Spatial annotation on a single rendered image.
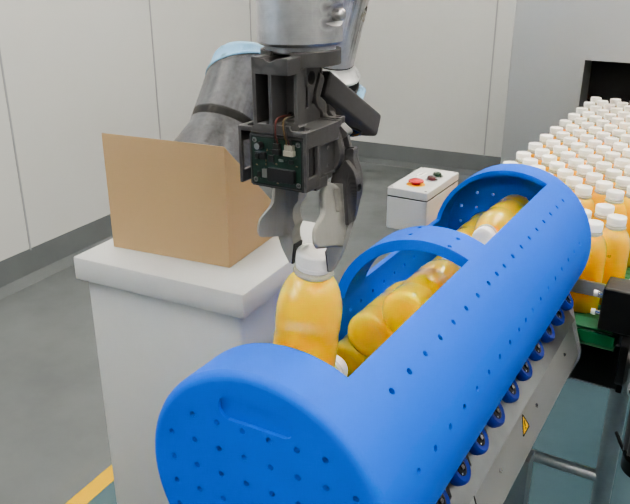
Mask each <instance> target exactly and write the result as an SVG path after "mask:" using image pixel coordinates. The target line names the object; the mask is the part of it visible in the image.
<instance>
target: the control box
mask: <svg viewBox="0 0 630 504"><path fill-rule="evenodd" d="M435 171H438V172H441V173H442V176H441V177H436V180H427V176H428V175H432V174H433V172H435ZM422 173H423V174H422ZM424 173H425V174H424ZM420 174H421V175H420ZM419 176H420V177H419ZM458 176H459V173H458V172H452V171H445V170H438V169H432V168H425V167H421V168H419V169H417V170H416V171H414V172H412V173H411V174H409V175H407V176H406V177H404V178H402V179H400V180H399V181H397V182H395V183H394V184H392V185H390V186H389V187H388V192H387V194H388V197H387V221H386V226H387V227H389V228H394V229H400V230H402V229H405V228H409V227H415V226H427V225H429V224H430V223H431V222H433V221H434V220H435V219H436V218H437V215H438V212H439V210H440V207H441V205H442V204H443V202H444V200H445V199H446V197H447V196H448V195H449V194H450V192H451V191H452V190H453V189H454V188H456V187H457V186H458V182H457V181H458ZM415 177H418V178H421V179H423V180H424V183H421V184H420V185H412V183H410V182H408V180H409V179H411V178H415Z"/></svg>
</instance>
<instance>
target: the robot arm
mask: <svg viewBox="0 0 630 504"><path fill-rule="evenodd" d="M368 5H369V0H256V27H257V42H258V43H255V42H250V41H233V42H229V43H226V44H225V45H222V46H221V47H219V48H218V49H217V50H216V51H215V53H214V55H213V57H212V60H211V62H210V64H209V65H208V67H207V69H206V72H205V78H204V81H203V84H202V87H201V90H200V92H199V95H198V98H197V101H196V104H195V107H194V109H193V113H192V115H191V118H190V121H189V122H188V124H187V125H186V126H185V127H184V129H183V130H182V131H181V132H180V134H179V135H178V136H177V137H176V139H175V140H174V141H178V142H187V143H196V144H205V145H213V146H222V147H225V148H226V149H227V151H228V152H229V153H230V154H231V155H232V156H233V157H234V158H235V160H236V161H237V162H238V163H239V164H240V182H245V181H247V180H250V179H251V183H253V185H259V186H265V187H271V188H272V199H271V203H270V205H269V207H268V208H267V210H266V211H265V212H264V213H263V214H262V216H261V217H260V218H259V220H258V225H257V232H258V235H259V236H260V237H276V236H278V237H279V241H280V244H281V247H282V249H283V252H284V254H285V256H286V258H287V260H288V262H289V263H291V264H294V263H295V262H296V261H295V258H296V250H297V248H298V247H299V246H300V245H302V242H303V240H301V235H300V227H301V224H302V222H303V219H302V216H301V205H302V202H303V200H304V199H305V198H306V193H308V192H310V191H312V190H313V191H318V190H320V193H319V198H320V215H319V217H318V219H317V221H316V223H315V225H314V227H313V230H312V242H313V245H314V247H315V248H316V249H321V248H326V251H325V257H326V265H327V272H332V271H333V270H334V269H335V268H336V267H337V265H338V263H339V262H340V260H341V258H342V256H343V254H344V252H345V249H346V247H347V244H348V241H349V238H350V235H351V232H352V228H353V224H354V221H355V219H356V217H357V212H358V208H359V204H360V200H361V196H362V191H363V174H362V169H361V165H360V162H359V158H358V147H352V143H351V139H350V137H356V136H376V135H377V133H378V128H379V124H380V119H381V115H380V114H379V113H378V112H377V111H376V110H375V109H373V108H372V107H371V106H370V105H369V104H368V103H367V102H365V101H364V100H363V98H364V96H365V93H366V88H365V87H363V86H362V85H360V84H359V81H360V72H359V71H358V69H357V68H356V66H355V65H354V62H355V58H356V54H357V50H358V46H359V42H360V37H361V33H362V29H363V25H364V21H365V17H366V13H367V9H368ZM334 170H335V172H334V173H333V171H334ZM329 178H331V183H330V182H328V179H329Z"/></svg>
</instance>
